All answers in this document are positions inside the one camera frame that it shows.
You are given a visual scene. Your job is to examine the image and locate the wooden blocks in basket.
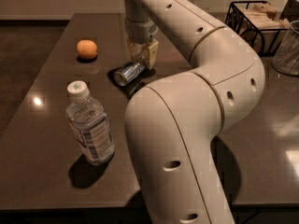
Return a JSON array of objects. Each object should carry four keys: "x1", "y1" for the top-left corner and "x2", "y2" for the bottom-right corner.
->
[{"x1": 237, "y1": 3, "x2": 290, "y2": 55}]

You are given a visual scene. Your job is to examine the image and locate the silver blue redbull can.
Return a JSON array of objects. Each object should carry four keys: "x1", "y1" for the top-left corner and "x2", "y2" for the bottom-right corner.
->
[{"x1": 113, "y1": 62, "x2": 145, "y2": 87}]

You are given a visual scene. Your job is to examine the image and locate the clear plastic water bottle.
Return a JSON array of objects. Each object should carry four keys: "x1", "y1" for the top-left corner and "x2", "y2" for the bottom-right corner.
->
[{"x1": 65, "y1": 80, "x2": 115, "y2": 166}]

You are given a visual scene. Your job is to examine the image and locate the orange round fruit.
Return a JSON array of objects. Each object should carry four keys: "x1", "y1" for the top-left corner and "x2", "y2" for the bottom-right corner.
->
[{"x1": 76, "y1": 40, "x2": 97, "y2": 60}]

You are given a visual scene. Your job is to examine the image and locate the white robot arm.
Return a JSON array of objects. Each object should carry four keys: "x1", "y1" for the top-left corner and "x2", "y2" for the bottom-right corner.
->
[{"x1": 125, "y1": 0, "x2": 265, "y2": 224}]

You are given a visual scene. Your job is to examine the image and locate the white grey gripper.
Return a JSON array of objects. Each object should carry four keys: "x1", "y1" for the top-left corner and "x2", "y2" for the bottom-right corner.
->
[{"x1": 124, "y1": 17, "x2": 159, "y2": 70}]

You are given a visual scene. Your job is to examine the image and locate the black wire basket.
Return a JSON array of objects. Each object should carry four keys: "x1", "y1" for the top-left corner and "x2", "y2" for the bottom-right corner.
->
[{"x1": 225, "y1": 1, "x2": 291, "y2": 56}]

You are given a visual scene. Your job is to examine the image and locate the clear glass cup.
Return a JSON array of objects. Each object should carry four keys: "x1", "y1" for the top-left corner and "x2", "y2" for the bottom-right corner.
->
[{"x1": 272, "y1": 21, "x2": 299, "y2": 77}]

